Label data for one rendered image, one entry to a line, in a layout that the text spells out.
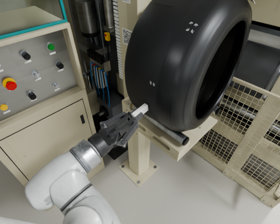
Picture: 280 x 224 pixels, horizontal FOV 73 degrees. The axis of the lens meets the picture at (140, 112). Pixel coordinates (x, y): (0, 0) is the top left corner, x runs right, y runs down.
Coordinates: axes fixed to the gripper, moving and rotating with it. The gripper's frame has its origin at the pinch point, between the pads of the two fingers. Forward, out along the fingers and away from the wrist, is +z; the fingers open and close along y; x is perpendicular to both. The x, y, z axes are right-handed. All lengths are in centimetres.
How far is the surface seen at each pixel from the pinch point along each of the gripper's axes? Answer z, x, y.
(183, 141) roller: 12.1, 21.3, -11.7
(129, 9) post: 25.2, -20.1, 29.4
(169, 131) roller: 11.9, 21.4, -3.9
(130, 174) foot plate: 3, 111, 31
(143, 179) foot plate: 8, 112, 20
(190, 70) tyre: 11.7, -16.7, -11.3
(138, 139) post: 14, 61, 25
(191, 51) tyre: 13.5, -21.1, -9.6
